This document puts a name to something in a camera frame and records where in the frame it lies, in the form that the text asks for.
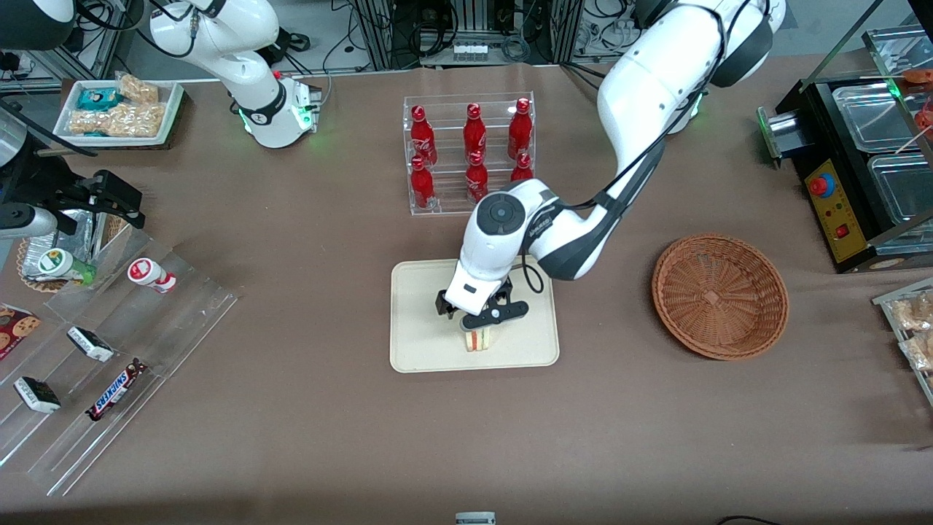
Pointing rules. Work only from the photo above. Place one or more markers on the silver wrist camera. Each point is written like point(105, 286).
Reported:
point(29, 220)
point(496, 316)

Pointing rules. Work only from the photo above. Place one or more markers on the red label yogurt bottle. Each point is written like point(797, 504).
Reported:
point(149, 273)

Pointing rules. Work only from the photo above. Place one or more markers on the white rectangular snack dish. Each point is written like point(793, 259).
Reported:
point(171, 109)

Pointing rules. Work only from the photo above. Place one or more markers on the black white snack bar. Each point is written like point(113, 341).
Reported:
point(91, 344)
point(38, 394)

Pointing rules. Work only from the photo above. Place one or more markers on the foil lined wicker basket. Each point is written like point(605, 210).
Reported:
point(33, 251)

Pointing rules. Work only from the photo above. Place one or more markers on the triangular sandwich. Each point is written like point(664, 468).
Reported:
point(477, 341)

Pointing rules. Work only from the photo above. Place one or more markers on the white power strip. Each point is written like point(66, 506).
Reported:
point(470, 51)

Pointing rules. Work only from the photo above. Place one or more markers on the clear acrylic bottle rack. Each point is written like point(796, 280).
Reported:
point(452, 200)

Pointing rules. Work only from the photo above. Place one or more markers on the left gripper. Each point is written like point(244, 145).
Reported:
point(441, 304)

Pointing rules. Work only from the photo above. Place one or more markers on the wrapped golden pastry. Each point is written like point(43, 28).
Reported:
point(920, 351)
point(915, 312)

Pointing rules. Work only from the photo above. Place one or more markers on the red cola bottle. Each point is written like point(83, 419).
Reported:
point(474, 135)
point(477, 179)
point(522, 169)
point(422, 138)
point(520, 131)
point(421, 186)

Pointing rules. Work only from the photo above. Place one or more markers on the small rice cracker bag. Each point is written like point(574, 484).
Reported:
point(138, 89)

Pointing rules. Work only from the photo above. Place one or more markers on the clear acrylic stepped shelf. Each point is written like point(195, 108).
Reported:
point(146, 328)

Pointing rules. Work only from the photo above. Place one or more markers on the aluminium equipment rack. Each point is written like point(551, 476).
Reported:
point(379, 33)

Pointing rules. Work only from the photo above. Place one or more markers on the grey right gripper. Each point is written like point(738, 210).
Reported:
point(45, 182)

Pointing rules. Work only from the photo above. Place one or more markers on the red cookie packet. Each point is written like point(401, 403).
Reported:
point(14, 328)

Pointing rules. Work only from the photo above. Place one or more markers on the steel food pan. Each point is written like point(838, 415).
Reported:
point(904, 189)
point(871, 113)

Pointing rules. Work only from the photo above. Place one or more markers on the black food warmer machine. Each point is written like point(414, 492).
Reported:
point(813, 127)

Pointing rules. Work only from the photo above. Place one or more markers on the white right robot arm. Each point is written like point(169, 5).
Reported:
point(219, 44)

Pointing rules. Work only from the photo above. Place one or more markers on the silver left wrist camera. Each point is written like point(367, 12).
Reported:
point(496, 316)

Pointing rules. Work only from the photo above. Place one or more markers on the brown snickers bar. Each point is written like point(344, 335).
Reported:
point(116, 390)

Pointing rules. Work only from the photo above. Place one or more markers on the red orange fried food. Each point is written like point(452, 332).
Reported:
point(920, 75)

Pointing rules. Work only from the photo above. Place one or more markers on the large rice cracker bag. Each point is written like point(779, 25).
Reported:
point(124, 120)

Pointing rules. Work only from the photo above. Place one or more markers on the steel shelf tray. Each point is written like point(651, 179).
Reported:
point(893, 47)

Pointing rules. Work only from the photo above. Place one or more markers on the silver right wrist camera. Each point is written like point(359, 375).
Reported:
point(29, 220)

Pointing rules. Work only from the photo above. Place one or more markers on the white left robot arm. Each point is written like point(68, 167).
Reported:
point(656, 87)

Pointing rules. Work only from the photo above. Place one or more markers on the green label yogurt bottle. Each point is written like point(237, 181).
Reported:
point(62, 266)

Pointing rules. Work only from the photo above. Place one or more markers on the teal snack packet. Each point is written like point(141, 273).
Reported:
point(98, 98)

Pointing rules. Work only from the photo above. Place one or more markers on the beige rectangular serving tray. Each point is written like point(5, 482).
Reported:
point(423, 343)

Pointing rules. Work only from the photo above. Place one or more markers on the white grey labelled device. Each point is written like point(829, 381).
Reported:
point(475, 518)

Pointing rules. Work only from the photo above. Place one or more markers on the grey pastry tray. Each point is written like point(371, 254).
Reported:
point(888, 302)

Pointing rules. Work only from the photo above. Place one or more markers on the round brown wicker basket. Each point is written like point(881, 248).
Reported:
point(718, 299)

